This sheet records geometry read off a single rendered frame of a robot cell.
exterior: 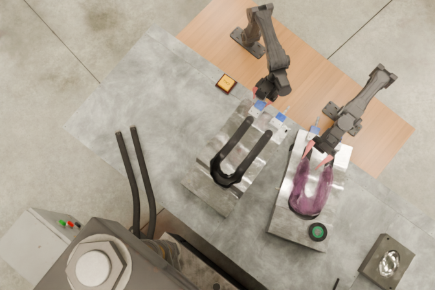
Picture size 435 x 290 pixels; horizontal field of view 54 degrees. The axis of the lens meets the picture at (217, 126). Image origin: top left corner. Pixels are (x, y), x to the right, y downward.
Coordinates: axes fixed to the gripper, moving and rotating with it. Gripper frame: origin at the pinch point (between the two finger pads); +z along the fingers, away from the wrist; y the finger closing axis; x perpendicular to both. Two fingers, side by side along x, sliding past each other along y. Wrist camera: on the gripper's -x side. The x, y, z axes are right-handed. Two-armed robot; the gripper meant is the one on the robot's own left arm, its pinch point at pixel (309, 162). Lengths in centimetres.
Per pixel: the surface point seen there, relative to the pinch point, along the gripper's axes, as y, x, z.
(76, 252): -24, -87, 60
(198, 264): -6, 39, 59
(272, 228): 7.5, 27.3, 26.0
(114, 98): -89, 38, 29
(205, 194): -24, 32, 34
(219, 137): -36.7, 29.4, 11.2
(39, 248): -45, -31, 81
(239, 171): -19.2, 27.3, 17.0
